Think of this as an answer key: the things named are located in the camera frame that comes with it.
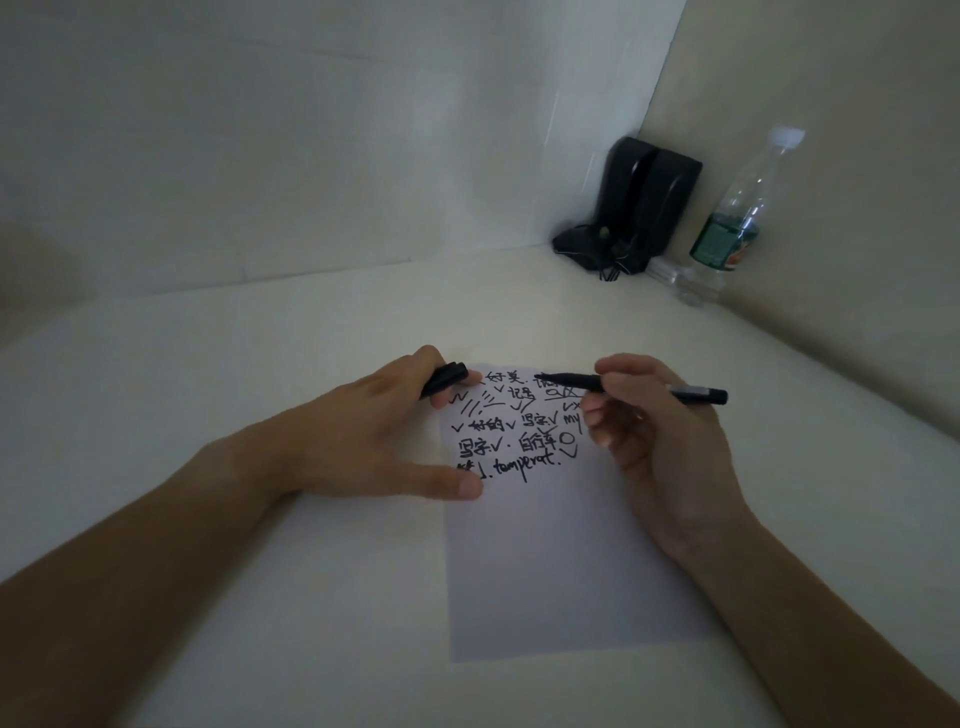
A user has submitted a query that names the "person's right hand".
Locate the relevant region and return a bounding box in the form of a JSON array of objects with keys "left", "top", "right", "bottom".
[{"left": 581, "top": 354, "right": 760, "bottom": 565}]

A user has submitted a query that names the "person's left hand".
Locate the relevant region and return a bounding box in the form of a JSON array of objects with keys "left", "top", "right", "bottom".
[{"left": 251, "top": 345, "right": 487, "bottom": 504}]

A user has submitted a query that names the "black marker pen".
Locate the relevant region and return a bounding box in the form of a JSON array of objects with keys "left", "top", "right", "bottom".
[{"left": 534, "top": 370, "right": 729, "bottom": 407}]

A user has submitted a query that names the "black pen cap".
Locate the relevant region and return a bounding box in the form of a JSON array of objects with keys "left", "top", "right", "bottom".
[{"left": 419, "top": 363, "right": 471, "bottom": 399}]

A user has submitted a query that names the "person's left forearm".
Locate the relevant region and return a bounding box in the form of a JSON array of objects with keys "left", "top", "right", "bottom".
[{"left": 0, "top": 438, "right": 290, "bottom": 728}]

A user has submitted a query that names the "person's right forearm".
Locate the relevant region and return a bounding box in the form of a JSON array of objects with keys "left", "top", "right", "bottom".
[{"left": 673, "top": 511, "right": 960, "bottom": 728}]

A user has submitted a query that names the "clear empty plastic bottle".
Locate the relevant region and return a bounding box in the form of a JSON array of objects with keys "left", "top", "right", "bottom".
[{"left": 645, "top": 257, "right": 727, "bottom": 308}]

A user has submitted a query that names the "white paper sheet with handwriting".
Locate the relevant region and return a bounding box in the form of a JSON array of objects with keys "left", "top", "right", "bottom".
[{"left": 437, "top": 363, "right": 723, "bottom": 665}]

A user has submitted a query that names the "black speaker box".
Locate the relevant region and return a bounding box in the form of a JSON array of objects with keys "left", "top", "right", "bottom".
[
  {"left": 636, "top": 147, "right": 704, "bottom": 262},
  {"left": 595, "top": 136, "right": 663, "bottom": 250}
]

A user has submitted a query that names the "clear plastic bottle green label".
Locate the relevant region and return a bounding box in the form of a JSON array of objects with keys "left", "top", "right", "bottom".
[{"left": 688, "top": 126, "right": 807, "bottom": 276}]

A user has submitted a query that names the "black bundled cable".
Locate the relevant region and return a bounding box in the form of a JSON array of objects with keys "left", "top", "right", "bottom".
[{"left": 552, "top": 222, "right": 651, "bottom": 283}]

